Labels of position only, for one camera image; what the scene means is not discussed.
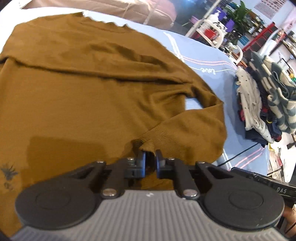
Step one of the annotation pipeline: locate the white trolley cart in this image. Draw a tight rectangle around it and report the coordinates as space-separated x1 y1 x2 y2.
183 16 243 65

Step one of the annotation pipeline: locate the brown knit sweater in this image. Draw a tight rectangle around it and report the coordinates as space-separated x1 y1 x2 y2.
1 13 227 235

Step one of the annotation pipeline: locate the green potted plant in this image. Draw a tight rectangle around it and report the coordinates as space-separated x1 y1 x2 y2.
225 1 250 35

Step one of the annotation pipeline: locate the white pump bottle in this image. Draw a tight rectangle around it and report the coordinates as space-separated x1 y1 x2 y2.
206 10 221 29

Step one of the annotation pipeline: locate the beige massage bed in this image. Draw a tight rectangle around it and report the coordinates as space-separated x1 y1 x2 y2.
24 0 177 28

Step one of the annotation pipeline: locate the blue striped bed sheet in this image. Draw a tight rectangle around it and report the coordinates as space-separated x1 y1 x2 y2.
163 31 268 175

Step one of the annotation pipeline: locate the pile of folded clothes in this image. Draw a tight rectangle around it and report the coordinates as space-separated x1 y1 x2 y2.
235 52 295 147

